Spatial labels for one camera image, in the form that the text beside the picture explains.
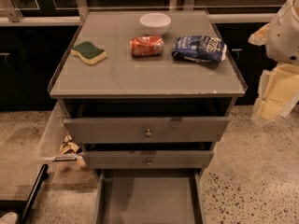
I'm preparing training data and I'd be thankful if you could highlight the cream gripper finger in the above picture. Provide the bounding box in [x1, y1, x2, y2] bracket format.
[249, 24, 269, 46]
[251, 63, 299, 125]

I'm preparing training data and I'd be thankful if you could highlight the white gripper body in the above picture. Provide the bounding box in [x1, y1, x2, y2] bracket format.
[266, 0, 299, 64]

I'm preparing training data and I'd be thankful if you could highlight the red coke can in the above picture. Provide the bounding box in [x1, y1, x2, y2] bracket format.
[130, 35, 164, 57]

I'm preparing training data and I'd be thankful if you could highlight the grey drawer cabinet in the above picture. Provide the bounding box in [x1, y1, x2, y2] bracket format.
[47, 10, 249, 179]

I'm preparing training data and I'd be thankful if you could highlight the grey middle drawer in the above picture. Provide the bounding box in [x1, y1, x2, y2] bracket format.
[82, 150, 214, 169]

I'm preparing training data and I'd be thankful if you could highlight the grey open bottom drawer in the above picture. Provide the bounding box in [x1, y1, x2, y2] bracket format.
[94, 169, 206, 224]

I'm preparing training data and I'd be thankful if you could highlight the grey top drawer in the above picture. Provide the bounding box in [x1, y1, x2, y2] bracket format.
[64, 117, 229, 144]

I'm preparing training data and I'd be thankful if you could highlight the blue chip bag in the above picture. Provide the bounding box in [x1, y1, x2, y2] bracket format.
[171, 35, 227, 63]

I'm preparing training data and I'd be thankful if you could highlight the white ceramic bowl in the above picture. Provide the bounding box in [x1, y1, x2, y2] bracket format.
[139, 13, 171, 36]

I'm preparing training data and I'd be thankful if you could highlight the green yellow sponge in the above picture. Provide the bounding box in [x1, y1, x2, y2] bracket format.
[71, 41, 107, 65]

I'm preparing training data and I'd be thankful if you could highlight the metal window railing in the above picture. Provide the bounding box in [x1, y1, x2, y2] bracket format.
[0, 0, 286, 23]

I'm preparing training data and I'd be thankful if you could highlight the crumpled snack wrapper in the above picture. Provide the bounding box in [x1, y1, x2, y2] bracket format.
[59, 135, 81, 154]

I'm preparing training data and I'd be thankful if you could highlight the black chair leg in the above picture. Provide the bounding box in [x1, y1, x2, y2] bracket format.
[0, 164, 49, 224]

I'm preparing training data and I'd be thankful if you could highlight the white shoe tip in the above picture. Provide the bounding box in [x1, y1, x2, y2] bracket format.
[0, 212, 18, 224]

